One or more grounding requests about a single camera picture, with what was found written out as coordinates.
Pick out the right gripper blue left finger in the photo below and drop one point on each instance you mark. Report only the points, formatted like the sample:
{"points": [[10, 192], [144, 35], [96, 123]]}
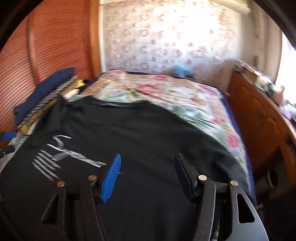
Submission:
{"points": [[109, 177]]}

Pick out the floral bed quilt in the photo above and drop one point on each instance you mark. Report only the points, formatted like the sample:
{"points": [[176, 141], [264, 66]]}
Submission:
{"points": [[200, 105]]}

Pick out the patterned folded cloth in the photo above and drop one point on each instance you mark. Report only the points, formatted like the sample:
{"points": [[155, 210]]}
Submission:
{"points": [[39, 108]]}

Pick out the navy folded garment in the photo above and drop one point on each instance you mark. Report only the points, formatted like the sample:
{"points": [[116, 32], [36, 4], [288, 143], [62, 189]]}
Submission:
{"points": [[43, 89]]}

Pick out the wooden low cabinet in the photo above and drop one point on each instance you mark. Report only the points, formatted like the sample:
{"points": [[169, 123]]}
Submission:
{"points": [[268, 136]]}

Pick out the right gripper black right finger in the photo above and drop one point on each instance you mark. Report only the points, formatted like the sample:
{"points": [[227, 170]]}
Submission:
{"points": [[187, 177]]}

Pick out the circle patterned sheer curtain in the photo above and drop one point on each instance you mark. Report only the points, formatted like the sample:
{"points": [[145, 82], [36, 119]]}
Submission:
{"points": [[204, 37]]}

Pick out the black printed t-shirt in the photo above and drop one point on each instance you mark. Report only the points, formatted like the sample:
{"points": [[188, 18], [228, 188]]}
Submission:
{"points": [[40, 185]]}

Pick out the blue tissue box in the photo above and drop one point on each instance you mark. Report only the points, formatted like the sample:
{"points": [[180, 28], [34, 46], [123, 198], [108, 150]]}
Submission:
{"points": [[181, 72]]}

